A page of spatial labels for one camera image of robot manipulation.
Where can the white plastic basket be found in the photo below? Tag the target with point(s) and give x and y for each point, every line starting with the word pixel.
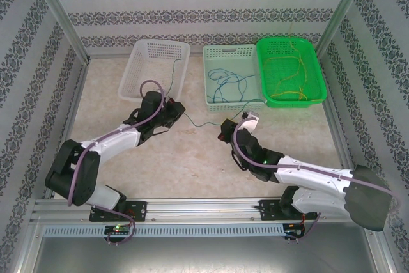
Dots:
pixel 150 68

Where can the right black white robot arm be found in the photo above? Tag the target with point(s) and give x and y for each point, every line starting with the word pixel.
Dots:
pixel 367 202

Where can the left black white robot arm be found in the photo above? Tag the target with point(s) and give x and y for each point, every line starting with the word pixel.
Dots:
pixel 83 180

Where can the pale mint plastic basket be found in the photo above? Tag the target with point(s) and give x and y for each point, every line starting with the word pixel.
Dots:
pixel 230 62

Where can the bright green plastic basket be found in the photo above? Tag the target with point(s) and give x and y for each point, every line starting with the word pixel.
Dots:
pixel 314 78

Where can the small green circuit board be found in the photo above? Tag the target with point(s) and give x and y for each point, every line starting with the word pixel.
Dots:
pixel 292 233
pixel 118 229

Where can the grey metal shelf panel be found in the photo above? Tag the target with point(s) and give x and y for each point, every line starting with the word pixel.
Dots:
pixel 204 254

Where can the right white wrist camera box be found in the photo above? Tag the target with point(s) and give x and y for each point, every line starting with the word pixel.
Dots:
pixel 252 122

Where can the aluminium side rail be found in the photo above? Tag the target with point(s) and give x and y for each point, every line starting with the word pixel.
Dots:
pixel 77 94
pixel 334 119

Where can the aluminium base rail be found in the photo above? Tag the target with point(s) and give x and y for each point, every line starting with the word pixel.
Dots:
pixel 204 209

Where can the aluminium frame post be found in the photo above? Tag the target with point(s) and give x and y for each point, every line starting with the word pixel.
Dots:
pixel 59 11
pixel 342 11

